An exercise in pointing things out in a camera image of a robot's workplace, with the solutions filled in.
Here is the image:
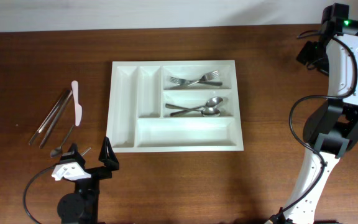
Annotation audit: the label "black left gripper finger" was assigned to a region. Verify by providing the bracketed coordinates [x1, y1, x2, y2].
[99, 136, 119, 170]
[60, 143, 85, 165]

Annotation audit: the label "metal fork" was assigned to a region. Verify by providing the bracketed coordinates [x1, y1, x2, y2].
[169, 77, 223, 86]
[184, 70, 222, 86]

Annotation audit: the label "metal spoon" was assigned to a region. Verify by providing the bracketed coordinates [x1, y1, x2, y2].
[165, 96, 224, 117]
[165, 103, 221, 117]

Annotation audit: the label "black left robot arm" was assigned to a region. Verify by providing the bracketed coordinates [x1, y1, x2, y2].
[52, 137, 119, 223]

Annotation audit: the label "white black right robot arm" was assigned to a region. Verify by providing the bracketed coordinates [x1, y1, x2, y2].
[268, 3, 358, 223]

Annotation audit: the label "small metal teaspoon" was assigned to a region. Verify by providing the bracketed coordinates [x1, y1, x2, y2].
[50, 124, 75, 157]

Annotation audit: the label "pink plastic knife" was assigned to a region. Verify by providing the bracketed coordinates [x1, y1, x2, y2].
[71, 80, 83, 126]

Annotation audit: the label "metal tongs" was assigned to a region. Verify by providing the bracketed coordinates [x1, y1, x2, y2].
[28, 89, 73, 149]

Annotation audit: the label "white cutlery tray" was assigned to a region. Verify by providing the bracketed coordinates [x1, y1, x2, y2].
[106, 60, 244, 152]

